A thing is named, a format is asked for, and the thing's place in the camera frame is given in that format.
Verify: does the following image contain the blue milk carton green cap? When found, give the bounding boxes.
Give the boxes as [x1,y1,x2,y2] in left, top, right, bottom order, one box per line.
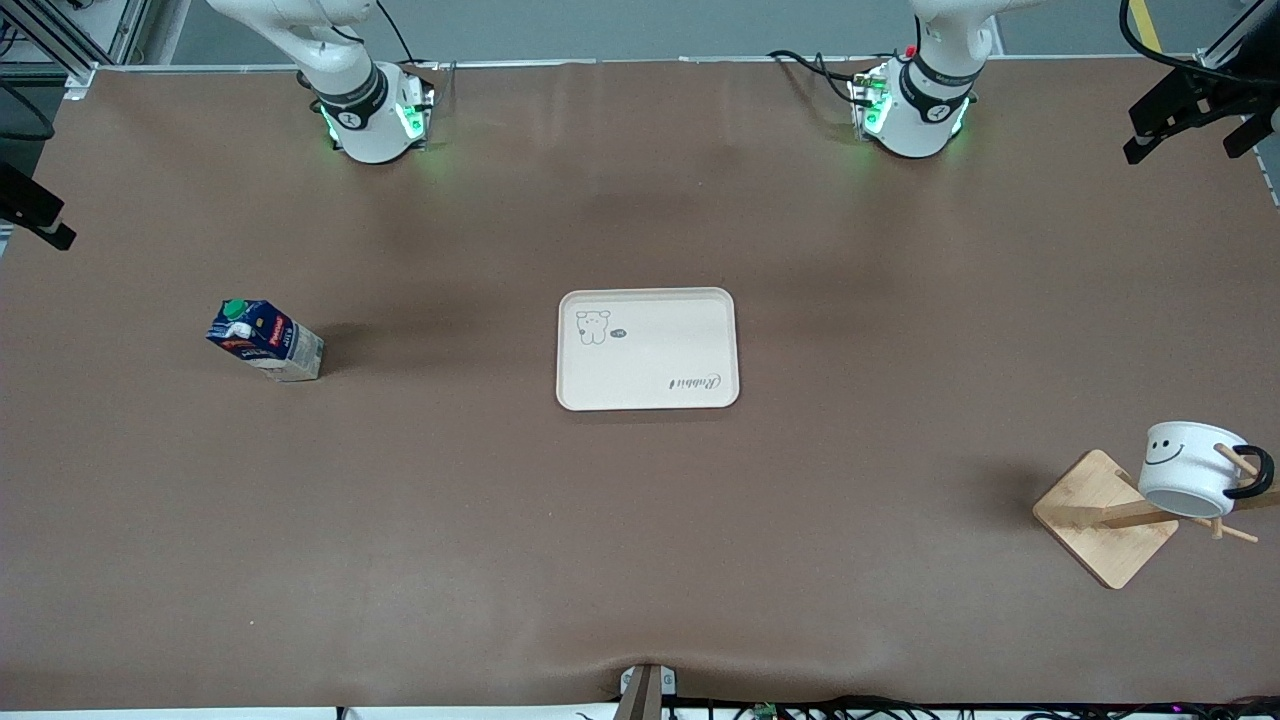
[206,298,325,383]

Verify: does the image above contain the white smiley mug black handle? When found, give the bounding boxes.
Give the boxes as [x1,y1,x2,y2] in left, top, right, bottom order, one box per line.
[1137,421,1277,520]

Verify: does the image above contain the wooden mug rack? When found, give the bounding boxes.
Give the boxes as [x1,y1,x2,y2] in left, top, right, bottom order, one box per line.
[1032,445,1280,591]

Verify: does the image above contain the brown table cover mat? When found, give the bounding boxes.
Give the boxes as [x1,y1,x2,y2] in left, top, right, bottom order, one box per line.
[0,58,1280,711]

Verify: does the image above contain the cream plastic tray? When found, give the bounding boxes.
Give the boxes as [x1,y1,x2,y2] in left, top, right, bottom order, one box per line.
[556,287,741,412]

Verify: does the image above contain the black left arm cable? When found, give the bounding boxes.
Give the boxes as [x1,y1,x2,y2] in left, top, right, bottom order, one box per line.
[1118,0,1217,87]

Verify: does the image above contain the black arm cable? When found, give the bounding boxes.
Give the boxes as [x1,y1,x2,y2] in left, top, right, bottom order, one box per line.
[0,84,57,142]
[1118,0,1217,87]

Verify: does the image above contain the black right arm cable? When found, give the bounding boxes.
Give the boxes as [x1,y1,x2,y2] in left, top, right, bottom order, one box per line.
[0,84,57,142]

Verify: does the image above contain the aluminium frame profile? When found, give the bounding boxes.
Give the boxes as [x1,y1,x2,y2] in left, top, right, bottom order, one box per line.
[0,0,151,101]

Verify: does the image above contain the black left base cable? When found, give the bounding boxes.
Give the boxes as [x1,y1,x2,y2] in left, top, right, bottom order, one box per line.
[768,50,873,107]

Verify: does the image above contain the metal clamp bracket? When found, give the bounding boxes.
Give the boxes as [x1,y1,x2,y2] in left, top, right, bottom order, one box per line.
[618,663,678,720]

